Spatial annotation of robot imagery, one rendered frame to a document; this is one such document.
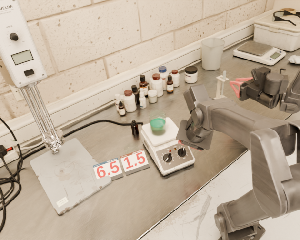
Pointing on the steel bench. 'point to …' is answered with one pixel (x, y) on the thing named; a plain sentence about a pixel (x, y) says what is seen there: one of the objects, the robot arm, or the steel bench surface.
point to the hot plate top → (172, 133)
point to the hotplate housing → (161, 149)
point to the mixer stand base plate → (68, 175)
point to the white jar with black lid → (191, 74)
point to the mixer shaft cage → (53, 138)
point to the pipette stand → (219, 86)
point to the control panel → (176, 160)
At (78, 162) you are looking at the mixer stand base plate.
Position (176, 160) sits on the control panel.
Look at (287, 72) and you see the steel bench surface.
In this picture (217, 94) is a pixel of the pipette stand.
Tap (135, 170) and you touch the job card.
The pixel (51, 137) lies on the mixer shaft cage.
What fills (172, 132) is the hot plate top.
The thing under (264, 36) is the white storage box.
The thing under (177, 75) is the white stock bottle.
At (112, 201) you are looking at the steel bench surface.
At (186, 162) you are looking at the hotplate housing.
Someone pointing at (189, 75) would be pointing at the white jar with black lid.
